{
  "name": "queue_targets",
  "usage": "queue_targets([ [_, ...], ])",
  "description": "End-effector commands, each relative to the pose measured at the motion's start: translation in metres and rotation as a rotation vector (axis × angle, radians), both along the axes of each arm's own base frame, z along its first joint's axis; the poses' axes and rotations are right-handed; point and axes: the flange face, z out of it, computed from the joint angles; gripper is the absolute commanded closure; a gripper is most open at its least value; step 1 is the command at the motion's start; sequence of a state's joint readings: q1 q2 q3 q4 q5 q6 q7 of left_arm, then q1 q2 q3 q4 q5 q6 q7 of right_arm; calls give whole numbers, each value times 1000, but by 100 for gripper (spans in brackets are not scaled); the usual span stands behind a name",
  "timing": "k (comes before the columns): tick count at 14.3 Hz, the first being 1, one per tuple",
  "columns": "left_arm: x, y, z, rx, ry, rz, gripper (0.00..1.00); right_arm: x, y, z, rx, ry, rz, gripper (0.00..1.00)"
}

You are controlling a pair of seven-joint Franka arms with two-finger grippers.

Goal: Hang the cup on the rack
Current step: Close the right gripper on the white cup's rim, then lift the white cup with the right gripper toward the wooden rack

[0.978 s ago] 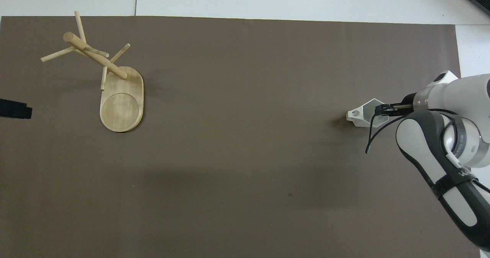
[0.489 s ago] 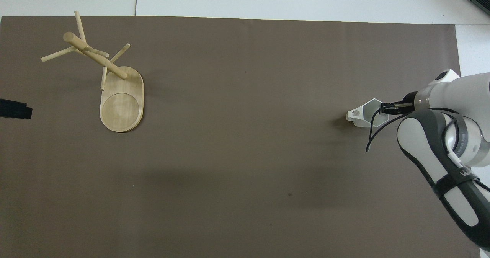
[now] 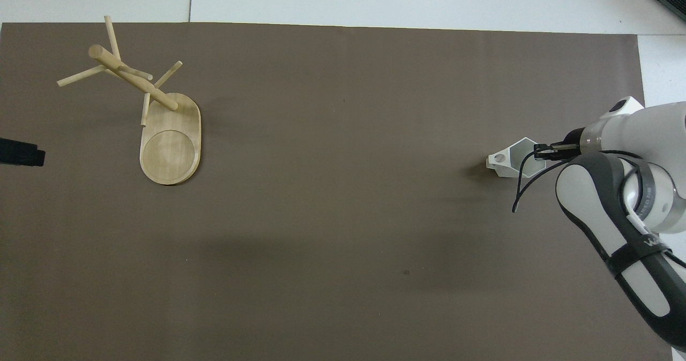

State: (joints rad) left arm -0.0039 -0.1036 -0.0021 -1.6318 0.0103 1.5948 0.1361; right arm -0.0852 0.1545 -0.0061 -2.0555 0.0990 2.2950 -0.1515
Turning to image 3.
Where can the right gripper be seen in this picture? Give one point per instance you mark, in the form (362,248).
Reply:
(572,137)

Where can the white hexagonal cup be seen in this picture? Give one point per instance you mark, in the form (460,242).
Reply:
(509,162)

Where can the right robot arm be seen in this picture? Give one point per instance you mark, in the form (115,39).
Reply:
(600,200)

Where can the wooden cup rack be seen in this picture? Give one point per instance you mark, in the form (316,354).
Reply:
(170,147)

